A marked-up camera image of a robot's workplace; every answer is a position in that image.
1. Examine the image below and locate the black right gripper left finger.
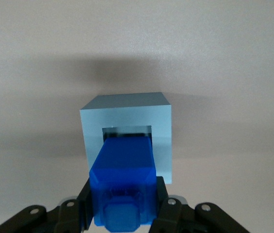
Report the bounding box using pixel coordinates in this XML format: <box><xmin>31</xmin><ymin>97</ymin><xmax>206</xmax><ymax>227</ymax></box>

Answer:
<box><xmin>0</xmin><ymin>178</ymin><xmax>95</xmax><ymax>233</ymax></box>

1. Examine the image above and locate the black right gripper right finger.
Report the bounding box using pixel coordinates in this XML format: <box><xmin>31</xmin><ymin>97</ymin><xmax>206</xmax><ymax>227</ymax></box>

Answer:
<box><xmin>148</xmin><ymin>176</ymin><xmax>250</xmax><ymax>233</ymax></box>

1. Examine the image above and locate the blue plastic insert part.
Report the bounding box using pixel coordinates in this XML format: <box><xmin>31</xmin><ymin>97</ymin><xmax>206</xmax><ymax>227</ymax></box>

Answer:
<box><xmin>89</xmin><ymin>136</ymin><xmax>158</xmax><ymax>232</ymax></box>

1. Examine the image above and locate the gray square base block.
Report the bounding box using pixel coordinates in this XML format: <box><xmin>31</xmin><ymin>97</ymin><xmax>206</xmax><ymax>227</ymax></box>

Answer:
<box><xmin>79</xmin><ymin>91</ymin><xmax>173</xmax><ymax>185</ymax></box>

